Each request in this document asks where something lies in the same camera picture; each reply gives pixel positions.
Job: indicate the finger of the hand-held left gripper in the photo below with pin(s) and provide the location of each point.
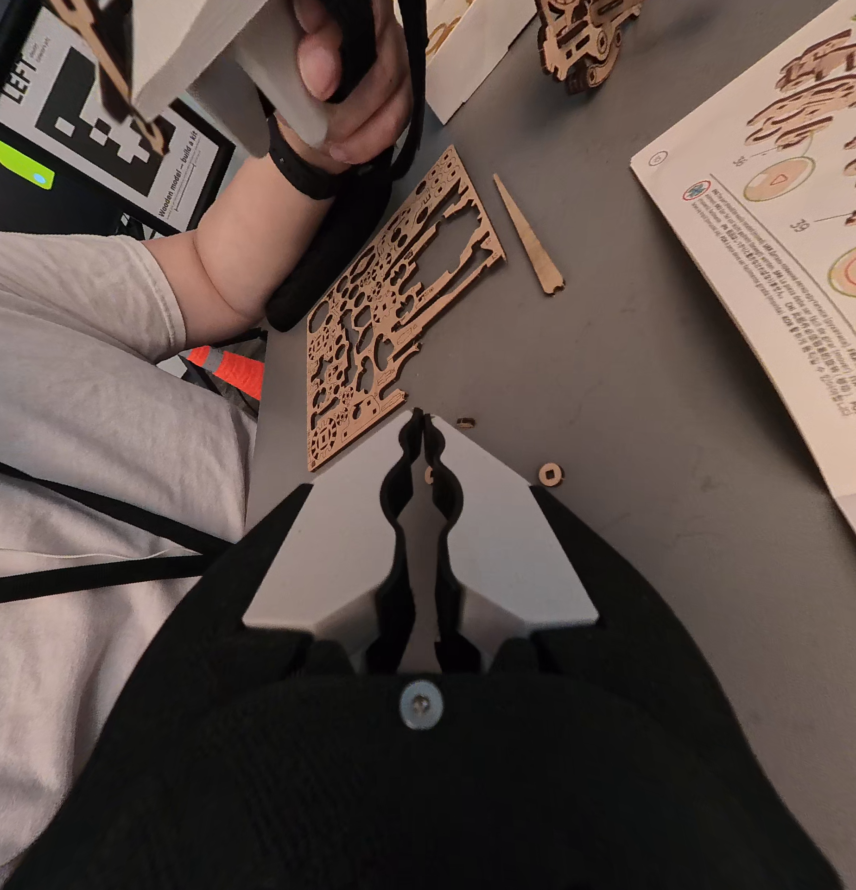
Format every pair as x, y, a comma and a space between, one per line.
198, 42

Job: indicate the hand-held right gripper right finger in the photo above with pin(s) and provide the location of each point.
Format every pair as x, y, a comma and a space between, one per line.
511, 556

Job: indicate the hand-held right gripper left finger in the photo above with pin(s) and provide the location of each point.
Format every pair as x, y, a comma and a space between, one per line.
330, 556

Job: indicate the wooden key-shaped part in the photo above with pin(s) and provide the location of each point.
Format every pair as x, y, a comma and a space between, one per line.
118, 76

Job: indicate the person's left forearm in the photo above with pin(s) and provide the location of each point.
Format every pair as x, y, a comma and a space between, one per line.
240, 264

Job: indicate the laser-cut wooden parts sheet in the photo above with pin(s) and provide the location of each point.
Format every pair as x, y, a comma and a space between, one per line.
407, 229

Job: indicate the partly built wooden model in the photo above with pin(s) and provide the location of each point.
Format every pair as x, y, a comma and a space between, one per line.
581, 42

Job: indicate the person's left hand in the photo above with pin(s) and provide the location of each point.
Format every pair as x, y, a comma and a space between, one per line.
316, 62

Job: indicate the black wristband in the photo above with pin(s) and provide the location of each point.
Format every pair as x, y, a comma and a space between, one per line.
296, 174

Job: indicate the printed marker tag screen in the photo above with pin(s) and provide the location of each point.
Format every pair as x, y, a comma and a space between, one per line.
66, 90

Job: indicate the orange reflective cloth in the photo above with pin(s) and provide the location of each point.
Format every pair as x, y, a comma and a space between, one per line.
226, 365

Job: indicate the person's white shirt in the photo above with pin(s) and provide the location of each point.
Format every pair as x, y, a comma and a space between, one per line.
87, 417

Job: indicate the pointed wooden stick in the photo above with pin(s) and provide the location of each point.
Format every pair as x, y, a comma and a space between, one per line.
528, 236

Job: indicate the illustrated instruction booklet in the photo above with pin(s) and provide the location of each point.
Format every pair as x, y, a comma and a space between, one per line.
768, 278

